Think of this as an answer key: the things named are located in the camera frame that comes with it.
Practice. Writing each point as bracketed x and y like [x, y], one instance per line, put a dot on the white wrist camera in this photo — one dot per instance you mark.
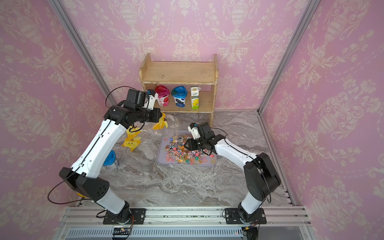
[193, 129]
[152, 97]

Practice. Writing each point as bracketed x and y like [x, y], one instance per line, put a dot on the pile of colourful candies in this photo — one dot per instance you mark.
[186, 151]

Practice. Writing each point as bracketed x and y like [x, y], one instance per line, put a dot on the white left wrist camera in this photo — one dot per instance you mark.
[152, 97]

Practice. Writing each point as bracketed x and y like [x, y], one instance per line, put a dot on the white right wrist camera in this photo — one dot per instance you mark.
[193, 129]

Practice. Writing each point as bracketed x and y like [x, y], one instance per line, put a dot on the blue lid yogurt cup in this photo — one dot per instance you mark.
[179, 94]

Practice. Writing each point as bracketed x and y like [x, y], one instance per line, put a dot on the lavender plastic tray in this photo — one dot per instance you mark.
[162, 160]

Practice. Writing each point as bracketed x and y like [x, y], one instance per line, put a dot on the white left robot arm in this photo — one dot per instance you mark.
[83, 175]

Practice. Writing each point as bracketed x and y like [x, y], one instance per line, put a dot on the green white juice carton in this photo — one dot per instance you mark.
[195, 97]

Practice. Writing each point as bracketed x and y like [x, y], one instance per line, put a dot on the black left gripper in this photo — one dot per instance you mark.
[156, 115]

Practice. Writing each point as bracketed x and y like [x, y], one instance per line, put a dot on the pink lid yogurt cup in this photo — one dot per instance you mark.
[163, 95]

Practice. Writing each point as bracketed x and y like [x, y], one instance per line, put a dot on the ziploc candy bag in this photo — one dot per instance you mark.
[136, 132]
[169, 127]
[132, 143]

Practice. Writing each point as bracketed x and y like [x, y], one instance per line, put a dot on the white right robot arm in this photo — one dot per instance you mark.
[261, 176]

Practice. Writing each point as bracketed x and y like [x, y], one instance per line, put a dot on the blue lid cup on table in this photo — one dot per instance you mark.
[111, 161]

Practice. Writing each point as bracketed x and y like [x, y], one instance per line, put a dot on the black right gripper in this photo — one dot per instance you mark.
[192, 147]

